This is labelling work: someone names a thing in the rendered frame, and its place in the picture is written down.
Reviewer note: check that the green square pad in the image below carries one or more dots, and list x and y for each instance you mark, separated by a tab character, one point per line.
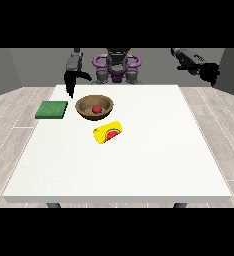
51	109

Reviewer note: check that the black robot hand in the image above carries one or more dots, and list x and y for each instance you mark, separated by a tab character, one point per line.
70	79
208	72

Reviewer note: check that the yellow cup with melon print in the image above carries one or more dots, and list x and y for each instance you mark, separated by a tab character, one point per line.
104	132

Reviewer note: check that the brown wooden bowl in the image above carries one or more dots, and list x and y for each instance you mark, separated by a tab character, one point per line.
85	110

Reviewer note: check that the small red ball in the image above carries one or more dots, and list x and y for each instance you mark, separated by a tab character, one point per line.
96	109

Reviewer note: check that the grey robot trunk purple rings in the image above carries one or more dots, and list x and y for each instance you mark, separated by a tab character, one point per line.
116	68

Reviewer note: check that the dark table leg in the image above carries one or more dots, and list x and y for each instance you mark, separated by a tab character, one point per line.
180	205
53	205

